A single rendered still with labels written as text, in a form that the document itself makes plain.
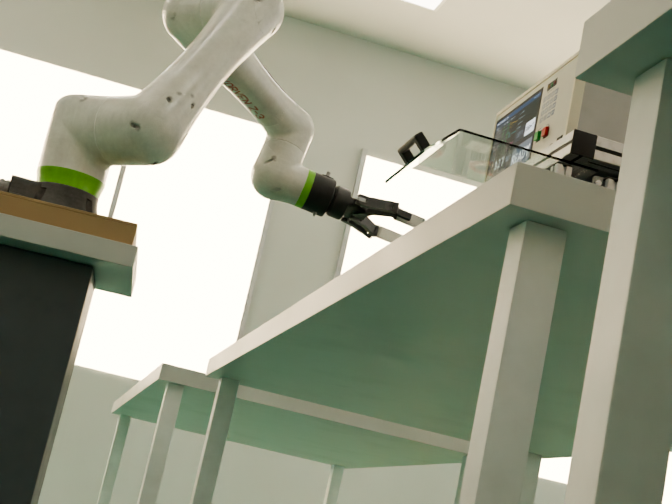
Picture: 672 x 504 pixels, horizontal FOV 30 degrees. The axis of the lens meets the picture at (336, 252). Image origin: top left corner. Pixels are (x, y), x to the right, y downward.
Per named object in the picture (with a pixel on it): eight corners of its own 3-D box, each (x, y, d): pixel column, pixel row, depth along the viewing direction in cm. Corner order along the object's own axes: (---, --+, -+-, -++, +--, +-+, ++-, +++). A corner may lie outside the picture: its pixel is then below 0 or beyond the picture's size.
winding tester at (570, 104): (563, 148, 234) (581, 48, 239) (479, 199, 276) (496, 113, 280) (747, 203, 242) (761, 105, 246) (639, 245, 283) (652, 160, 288)
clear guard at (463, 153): (423, 151, 218) (430, 119, 220) (384, 182, 241) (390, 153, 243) (593, 200, 225) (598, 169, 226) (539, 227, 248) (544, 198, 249)
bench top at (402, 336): (509, 204, 134) (517, 160, 135) (204, 376, 343) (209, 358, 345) (1265, 421, 154) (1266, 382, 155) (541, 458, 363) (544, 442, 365)
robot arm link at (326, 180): (296, 216, 295) (305, 204, 286) (311, 173, 299) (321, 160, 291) (319, 226, 296) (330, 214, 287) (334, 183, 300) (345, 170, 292)
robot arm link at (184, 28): (190, 18, 254) (210, -29, 259) (142, 22, 261) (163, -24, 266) (237, 71, 268) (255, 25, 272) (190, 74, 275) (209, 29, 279)
